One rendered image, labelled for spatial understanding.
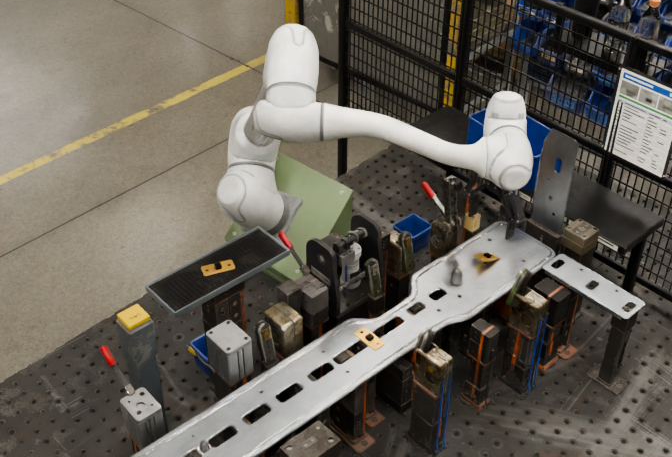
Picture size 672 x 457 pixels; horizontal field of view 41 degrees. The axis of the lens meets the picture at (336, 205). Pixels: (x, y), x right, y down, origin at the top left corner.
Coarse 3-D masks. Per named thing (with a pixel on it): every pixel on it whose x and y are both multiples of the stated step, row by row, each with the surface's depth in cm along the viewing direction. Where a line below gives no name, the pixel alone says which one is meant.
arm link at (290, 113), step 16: (272, 96) 231; (288, 96) 229; (304, 96) 230; (256, 112) 231; (272, 112) 229; (288, 112) 229; (304, 112) 229; (320, 112) 229; (256, 128) 233; (272, 128) 230; (288, 128) 229; (304, 128) 229; (320, 128) 229
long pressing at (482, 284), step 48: (480, 240) 269; (528, 240) 269; (432, 288) 252; (480, 288) 252; (336, 336) 237; (384, 336) 237; (288, 384) 223; (336, 384) 223; (192, 432) 211; (240, 432) 212; (288, 432) 212
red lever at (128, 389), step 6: (102, 348) 215; (108, 348) 216; (102, 354) 215; (108, 354) 214; (108, 360) 214; (114, 360) 214; (114, 366) 214; (120, 372) 214; (120, 378) 214; (126, 384) 214; (126, 390) 212; (132, 390) 213
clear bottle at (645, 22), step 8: (656, 0) 256; (648, 8) 259; (656, 8) 257; (648, 16) 258; (656, 16) 258; (640, 24) 261; (648, 24) 259; (656, 24) 259; (640, 32) 262; (648, 32) 260; (656, 32) 260; (656, 40) 263; (648, 56) 265
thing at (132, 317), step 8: (136, 304) 223; (120, 312) 221; (128, 312) 221; (136, 312) 221; (144, 312) 221; (120, 320) 220; (128, 320) 219; (136, 320) 219; (144, 320) 219; (128, 328) 217
